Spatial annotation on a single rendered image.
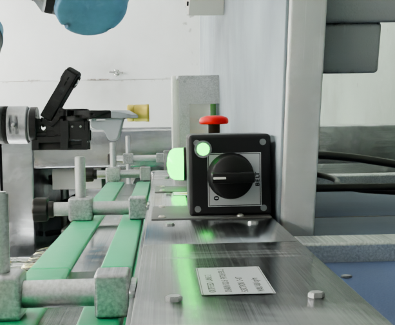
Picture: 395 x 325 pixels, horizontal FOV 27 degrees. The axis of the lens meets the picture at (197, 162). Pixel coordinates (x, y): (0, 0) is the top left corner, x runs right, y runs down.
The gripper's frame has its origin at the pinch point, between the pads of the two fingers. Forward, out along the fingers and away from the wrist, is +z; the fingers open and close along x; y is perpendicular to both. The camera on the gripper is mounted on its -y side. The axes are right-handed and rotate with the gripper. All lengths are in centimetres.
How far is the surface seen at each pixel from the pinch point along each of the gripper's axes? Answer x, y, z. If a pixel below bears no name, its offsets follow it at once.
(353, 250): 99, 14, 21
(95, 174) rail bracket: 10.2, 11.7, -6.6
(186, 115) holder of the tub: 6.6, 0.7, 10.7
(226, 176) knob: 88, 8, 12
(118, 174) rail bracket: 10.5, 11.7, -2.2
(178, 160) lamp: 55, 8, 8
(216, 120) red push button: 55, 3, 13
